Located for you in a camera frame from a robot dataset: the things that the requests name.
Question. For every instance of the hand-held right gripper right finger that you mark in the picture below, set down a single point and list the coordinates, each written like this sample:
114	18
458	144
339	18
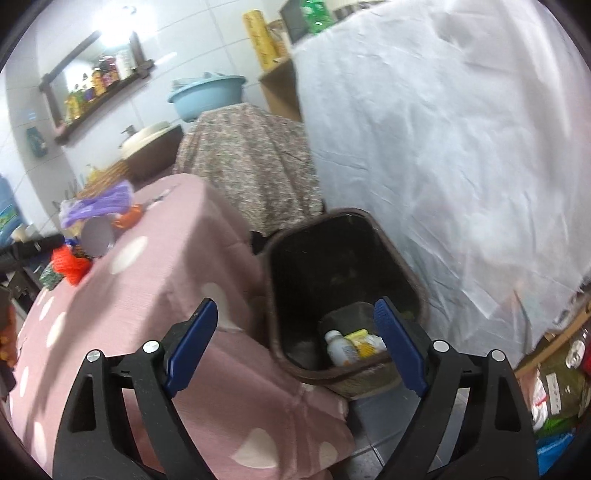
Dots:
397	341

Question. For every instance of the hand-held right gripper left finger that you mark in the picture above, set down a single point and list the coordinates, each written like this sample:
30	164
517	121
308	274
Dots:
194	341

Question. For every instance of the brown plastic trash bin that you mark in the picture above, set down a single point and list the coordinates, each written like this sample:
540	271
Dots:
323	258

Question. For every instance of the grey round cup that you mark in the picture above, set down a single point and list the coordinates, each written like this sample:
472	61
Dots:
97	235

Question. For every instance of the orange mesh net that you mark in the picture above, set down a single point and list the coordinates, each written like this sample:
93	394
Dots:
69	267

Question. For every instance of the green patterned wrapper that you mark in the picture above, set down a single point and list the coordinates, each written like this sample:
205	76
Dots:
51	278

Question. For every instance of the purple mesh bag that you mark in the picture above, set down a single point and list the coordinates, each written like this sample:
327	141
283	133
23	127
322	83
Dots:
97	203

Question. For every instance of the yellow snack wrapper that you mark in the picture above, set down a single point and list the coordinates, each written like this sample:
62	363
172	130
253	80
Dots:
361	339

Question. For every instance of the small white plastic bottle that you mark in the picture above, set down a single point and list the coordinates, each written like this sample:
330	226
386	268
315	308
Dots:
339	351

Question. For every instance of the pink polka dot round table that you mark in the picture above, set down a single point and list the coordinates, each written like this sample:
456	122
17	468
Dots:
161	277

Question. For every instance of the wooden low shelf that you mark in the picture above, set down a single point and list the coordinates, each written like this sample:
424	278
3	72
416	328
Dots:
554	344

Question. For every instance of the green packaged bag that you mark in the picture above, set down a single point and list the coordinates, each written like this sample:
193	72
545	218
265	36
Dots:
561	387

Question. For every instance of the white plastic cover sheet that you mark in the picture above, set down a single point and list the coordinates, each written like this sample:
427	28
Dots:
438	161

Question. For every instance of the floral patterned cloth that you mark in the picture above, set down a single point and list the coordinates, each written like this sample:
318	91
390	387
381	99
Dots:
249	161

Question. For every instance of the grey water dispenser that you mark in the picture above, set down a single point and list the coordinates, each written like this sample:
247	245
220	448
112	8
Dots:
27	251

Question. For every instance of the blue plastic bag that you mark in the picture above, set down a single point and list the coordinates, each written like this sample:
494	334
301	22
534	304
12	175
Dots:
554	450

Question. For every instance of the brown pot with white lid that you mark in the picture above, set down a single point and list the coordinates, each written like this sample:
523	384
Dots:
152	152

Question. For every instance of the yellow soap pump bottle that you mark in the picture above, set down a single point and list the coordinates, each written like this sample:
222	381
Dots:
92	173

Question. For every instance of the light blue plastic basin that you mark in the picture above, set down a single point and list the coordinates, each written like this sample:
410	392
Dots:
207	101

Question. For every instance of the yellow seasoning pouch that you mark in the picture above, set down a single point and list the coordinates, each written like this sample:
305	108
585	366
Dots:
72	102

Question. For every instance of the dark wooden framed mirror shelf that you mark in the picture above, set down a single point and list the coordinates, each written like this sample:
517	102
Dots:
78	60

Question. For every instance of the yellow cylinder package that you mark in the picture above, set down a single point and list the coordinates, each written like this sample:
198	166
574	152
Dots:
258	41

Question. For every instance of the green hanging wall packet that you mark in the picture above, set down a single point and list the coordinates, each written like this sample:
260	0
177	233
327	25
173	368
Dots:
36	141

